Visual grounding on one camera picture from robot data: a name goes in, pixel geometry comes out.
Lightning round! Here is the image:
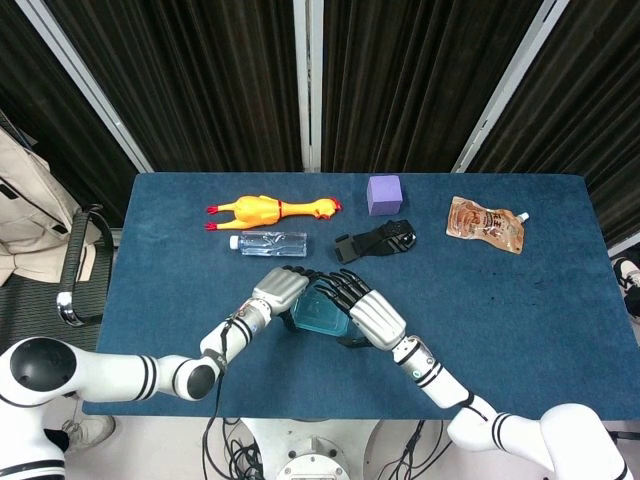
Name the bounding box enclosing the purple foam cube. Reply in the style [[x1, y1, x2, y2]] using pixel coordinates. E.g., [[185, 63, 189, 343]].
[[366, 174, 405, 217]]

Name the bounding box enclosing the blue table cloth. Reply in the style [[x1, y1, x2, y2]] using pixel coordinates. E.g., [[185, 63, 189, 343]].
[[80, 172, 629, 422]]

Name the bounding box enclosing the dark pleated curtain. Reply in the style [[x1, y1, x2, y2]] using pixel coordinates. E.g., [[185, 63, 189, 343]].
[[468, 0, 640, 249], [0, 0, 142, 229], [321, 0, 545, 174], [44, 0, 304, 174]]

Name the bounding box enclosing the white shoe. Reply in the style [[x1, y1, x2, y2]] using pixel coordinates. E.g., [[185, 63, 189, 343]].
[[61, 414, 118, 452]]

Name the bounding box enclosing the brown spouted sauce pouch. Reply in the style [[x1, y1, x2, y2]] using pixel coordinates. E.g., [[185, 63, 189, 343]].
[[445, 195, 531, 255]]

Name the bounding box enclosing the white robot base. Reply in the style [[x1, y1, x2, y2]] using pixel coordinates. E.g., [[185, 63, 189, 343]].
[[243, 417, 454, 480]]

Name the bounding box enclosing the white frame post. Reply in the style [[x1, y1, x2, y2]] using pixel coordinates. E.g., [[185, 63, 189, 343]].
[[451, 0, 571, 174], [14, 0, 154, 174], [293, 0, 324, 174]]

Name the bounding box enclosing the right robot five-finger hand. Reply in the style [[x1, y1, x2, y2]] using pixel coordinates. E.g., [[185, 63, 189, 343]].
[[312, 268, 407, 351]]

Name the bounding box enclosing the blue translucent plastic container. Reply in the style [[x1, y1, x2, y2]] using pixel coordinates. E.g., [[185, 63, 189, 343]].
[[291, 293, 351, 335]]

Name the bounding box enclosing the black cable bundle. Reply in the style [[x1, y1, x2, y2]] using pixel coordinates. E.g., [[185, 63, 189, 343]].
[[378, 419, 446, 480], [201, 417, 266, 480]]

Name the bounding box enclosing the white and black sneaker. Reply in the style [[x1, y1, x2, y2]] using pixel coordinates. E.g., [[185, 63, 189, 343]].
[[611, 256, 640, 322]]

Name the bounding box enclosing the yellow rubber chicken toy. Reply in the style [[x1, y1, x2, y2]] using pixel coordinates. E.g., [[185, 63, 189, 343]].
[[203, 195, 345, 231]]

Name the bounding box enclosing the black office chair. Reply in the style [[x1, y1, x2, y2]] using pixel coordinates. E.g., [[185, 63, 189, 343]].
[[0, 203, 117, 352]]

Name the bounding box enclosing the black trouser leg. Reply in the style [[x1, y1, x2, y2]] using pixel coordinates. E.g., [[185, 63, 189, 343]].
[[42, 427, 72, 452]]

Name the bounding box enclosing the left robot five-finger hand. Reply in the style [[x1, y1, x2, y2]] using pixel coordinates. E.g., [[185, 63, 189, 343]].
[[252, 266, 321, 331]]

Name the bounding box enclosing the clear plastic water bottle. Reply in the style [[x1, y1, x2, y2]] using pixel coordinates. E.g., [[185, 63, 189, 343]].
[[228, 231, 308, 258]]

